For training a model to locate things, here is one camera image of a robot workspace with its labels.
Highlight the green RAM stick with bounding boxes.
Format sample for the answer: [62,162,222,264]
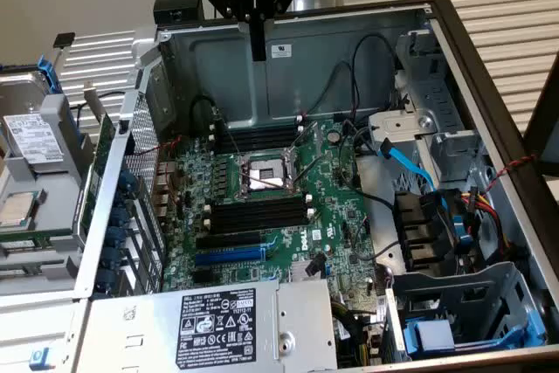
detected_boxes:
[0,237,38,250]
[0,227,74,240]

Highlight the open metal PC case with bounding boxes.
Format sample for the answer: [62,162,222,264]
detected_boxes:
[0,0,559,373]

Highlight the black box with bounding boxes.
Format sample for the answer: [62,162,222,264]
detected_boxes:
[152,0,206,25]

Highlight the thin metal locking lever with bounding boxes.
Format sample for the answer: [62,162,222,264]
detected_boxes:
[294,154,327,184]
[212,105,246,165]

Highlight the metal socket cover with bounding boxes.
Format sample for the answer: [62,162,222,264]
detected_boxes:
[287,121,324,155]

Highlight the metal disk bay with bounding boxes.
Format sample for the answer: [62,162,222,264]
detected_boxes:
[367,28,487,184]

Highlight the metal rear port block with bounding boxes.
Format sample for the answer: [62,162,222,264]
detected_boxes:
[152,159,181,219]

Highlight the green Dell motherboard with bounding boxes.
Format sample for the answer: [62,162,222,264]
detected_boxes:
[157,115,390,304]

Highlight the green graphics card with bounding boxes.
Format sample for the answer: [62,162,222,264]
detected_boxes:
[77,79,118,237]

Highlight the blue slot retainer clip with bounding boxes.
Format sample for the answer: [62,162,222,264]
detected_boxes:
[116,169,139,195]
[104,226,128,250]
[107,205,132,230]
[100,246,123,270]
[94,268,118,292]

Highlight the long black expansion slot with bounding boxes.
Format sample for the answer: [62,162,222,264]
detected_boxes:
[194,230,264,251]

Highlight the blue hard disk carrier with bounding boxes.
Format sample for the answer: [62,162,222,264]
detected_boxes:
[37,53,84,149]

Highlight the blue expansion slot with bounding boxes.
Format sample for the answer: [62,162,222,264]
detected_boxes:
[194,245,268,267]

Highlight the silver chipset heat sink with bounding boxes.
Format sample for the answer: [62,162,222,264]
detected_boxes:
[288,258,328,283]

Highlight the short black expansion slot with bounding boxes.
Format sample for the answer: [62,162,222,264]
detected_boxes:
[190,267,218,285]

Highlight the black fan shroud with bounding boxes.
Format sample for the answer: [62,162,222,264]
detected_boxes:
[391,188,460,274]

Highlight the silver hard disk white label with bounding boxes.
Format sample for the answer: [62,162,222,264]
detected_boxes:
[0,69,66,171]

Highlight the grey parts rack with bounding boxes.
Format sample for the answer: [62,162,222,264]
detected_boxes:
[0,92,96,295]

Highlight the blue plastic latch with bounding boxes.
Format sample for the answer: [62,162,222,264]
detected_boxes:
[452,214,473,246]

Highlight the silver CPU chip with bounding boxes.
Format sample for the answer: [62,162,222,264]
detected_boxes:
[0,190,39,229]

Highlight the grey disk bay cage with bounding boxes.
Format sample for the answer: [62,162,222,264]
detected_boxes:
[383,260,549,364]

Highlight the silver power supply black label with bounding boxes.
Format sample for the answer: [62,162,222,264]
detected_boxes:
[74,277,341,373]

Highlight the blue case release latch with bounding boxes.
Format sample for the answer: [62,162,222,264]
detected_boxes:
[28,346,52,372]

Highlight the thick black wire loop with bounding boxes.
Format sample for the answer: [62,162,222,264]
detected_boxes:
[187,95,219,132]

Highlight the thin black wire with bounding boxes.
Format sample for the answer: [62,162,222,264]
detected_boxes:
[305,61,355,120]
[350,33,402,128]
[349,215,401,263]
[338,119,398,215]

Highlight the CPU socket metal frame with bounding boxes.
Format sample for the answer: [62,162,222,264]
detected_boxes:
[233,145,307,204]

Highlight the red black twisted wire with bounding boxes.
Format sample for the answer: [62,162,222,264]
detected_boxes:
[481,152,542,194]
[129,135,184,158]

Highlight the black table cable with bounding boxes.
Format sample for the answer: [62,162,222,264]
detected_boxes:
[69,90,128,129]

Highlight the blue flat disk wire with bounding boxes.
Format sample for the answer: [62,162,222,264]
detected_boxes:
[379,137,451,217]

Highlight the black wire plug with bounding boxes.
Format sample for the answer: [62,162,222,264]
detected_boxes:
[307,253,328,277]

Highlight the red yellow power wires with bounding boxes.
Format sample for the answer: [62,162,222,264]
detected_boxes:
[460,187,514,263]

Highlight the yellow black wire bundle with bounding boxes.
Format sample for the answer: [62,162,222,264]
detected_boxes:
[330,298,381,368]

